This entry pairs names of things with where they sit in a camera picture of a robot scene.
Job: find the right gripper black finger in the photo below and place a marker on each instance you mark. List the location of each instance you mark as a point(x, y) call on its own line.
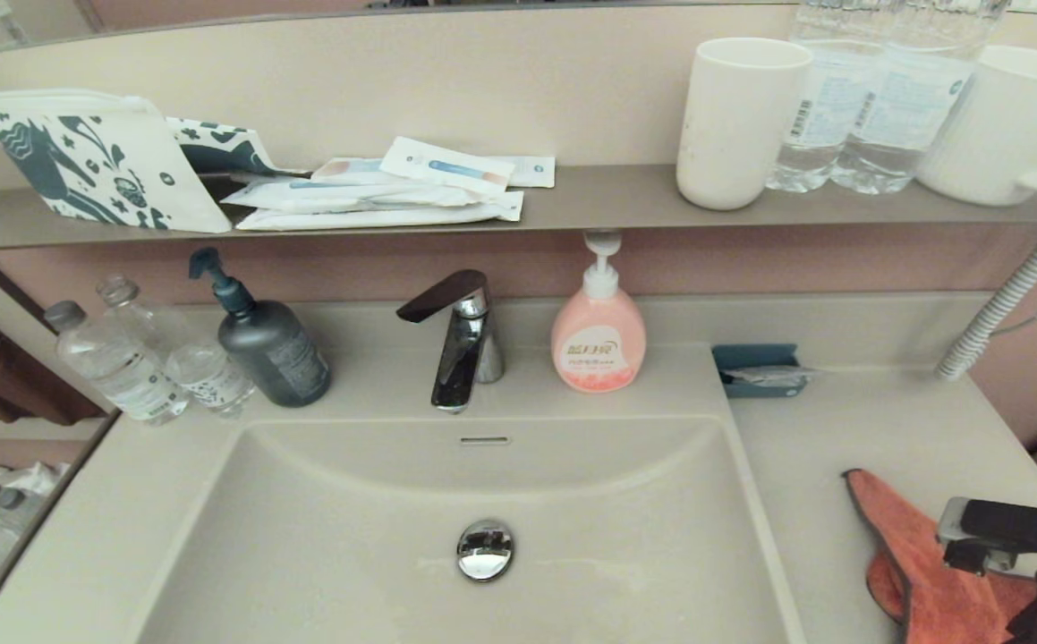
point(1010, 521)
point(988, 559)

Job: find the orange cleaning cloth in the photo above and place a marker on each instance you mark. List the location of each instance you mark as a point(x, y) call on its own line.
point(894, 537)

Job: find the chrome sink drain stopper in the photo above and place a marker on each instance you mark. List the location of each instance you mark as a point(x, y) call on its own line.
point(485, 549)

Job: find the chrome faucet body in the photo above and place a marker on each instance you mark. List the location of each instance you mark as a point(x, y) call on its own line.
point(469, 353)

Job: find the beige sink basin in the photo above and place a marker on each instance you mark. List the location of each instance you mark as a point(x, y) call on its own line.
point(348, 537)

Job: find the clear plastic wrapped item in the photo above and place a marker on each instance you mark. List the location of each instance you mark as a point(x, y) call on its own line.
point(773, 376)

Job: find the blue soap tray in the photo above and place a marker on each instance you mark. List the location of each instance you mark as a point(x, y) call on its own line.
point(751, 356)

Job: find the clear water bottle white label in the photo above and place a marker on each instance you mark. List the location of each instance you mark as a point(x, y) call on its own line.
point(907, 107)
point(827, 107)

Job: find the pink hand soap pump bottle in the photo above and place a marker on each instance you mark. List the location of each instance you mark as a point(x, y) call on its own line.
point(599, 344)

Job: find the white plastic tumbler cup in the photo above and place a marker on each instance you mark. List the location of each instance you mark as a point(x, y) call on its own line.
point(737, 125)

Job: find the small white flat sachet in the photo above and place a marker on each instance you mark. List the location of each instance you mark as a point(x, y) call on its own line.
point(531, 172)

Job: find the white sachet blue stripe print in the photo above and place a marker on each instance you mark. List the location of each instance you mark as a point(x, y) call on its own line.
point(446, 167)

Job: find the dark grey pump bottle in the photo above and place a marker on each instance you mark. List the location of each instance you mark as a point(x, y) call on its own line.
point(270, 353)

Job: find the pinkish white sachet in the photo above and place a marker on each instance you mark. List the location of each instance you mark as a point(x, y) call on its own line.
point(351, 170)

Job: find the clear bottle blue patterned label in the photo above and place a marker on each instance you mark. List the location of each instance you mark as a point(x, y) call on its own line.
point(203, 371)

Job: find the small white blue-print pouch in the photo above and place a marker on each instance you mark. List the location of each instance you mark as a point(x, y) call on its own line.
point(221, 148)

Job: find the clear water bottle grey cap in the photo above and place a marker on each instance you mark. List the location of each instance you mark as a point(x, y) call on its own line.
point(118, 367)

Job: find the large white blue-print pouch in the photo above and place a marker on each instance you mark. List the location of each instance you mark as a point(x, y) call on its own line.
point(95, 161)

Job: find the grey wall shelf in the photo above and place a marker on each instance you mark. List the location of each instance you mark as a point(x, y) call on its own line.
point(607, 201)

